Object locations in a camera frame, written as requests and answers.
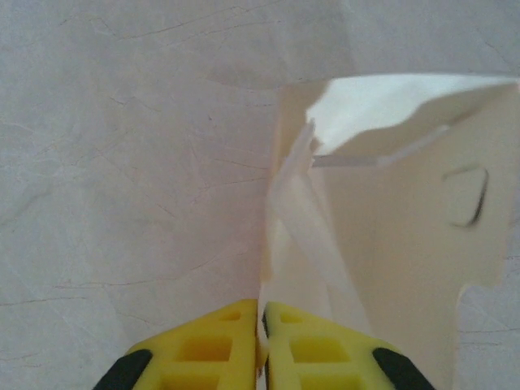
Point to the orange white filter box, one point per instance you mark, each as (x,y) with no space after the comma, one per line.
(406,227)

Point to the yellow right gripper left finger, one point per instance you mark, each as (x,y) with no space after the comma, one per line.
(203,353)

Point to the white paper coffee filter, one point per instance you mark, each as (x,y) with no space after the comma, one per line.
(292,227)

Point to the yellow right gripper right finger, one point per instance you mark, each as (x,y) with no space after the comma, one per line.
(325,357)

